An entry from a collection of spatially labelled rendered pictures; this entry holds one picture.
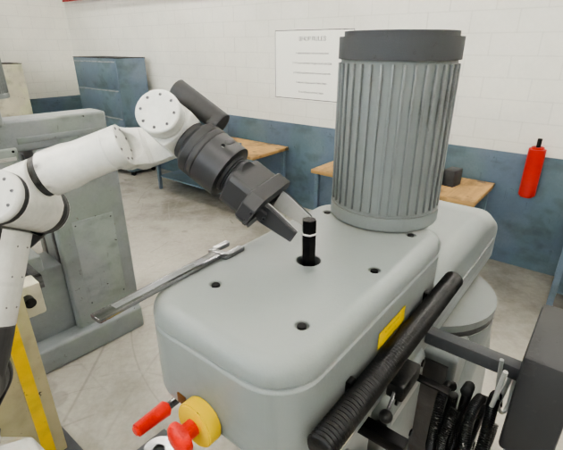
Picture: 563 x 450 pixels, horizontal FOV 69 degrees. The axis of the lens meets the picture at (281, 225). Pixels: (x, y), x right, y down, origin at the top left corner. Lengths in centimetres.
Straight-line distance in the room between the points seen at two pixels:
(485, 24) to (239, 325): 450
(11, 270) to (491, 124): 452
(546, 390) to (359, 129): 52
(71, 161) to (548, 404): 84
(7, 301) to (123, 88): 715
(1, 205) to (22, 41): 937
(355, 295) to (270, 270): 13
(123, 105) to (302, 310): 737
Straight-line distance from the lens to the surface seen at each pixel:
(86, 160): 69
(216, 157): 61
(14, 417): 270
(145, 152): 72
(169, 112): 62
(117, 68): 773
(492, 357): 93
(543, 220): 493
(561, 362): 83
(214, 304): 53
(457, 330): 113
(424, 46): 68
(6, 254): 73
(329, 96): 553
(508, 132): 479
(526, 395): 85
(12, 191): 69
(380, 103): 69
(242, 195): 59
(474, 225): 121
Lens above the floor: 219
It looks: 24 degrees down
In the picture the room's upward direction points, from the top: straight up
